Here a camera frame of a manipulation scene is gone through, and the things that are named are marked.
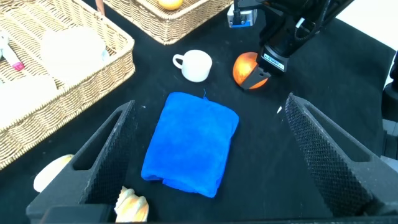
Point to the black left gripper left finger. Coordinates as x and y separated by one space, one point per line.
105 174

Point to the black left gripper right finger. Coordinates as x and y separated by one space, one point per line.
329 168

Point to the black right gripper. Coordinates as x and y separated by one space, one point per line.
273 60

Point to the round orange fruit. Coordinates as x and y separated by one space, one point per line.
244 67

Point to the blue microfibre towel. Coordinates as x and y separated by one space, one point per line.
189 146

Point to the yellow oblong fruit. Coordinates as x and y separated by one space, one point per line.
170 3

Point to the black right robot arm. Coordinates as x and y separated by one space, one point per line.
289 31

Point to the wicker basket with utensils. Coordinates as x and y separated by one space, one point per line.
93 93

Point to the wicker basket with food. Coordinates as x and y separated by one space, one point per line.
168 25

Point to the small white paper scrap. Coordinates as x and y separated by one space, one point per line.
279 109

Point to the striped bread roll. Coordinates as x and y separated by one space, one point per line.
132 207

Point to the black robot chassis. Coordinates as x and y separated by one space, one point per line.
391 99

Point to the white soap bar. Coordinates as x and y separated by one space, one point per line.
25 99

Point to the white plastic bowl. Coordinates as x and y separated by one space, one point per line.
73 53

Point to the white pen pink tip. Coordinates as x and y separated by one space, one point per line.
12 59

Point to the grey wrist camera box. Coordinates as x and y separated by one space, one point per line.
242 17

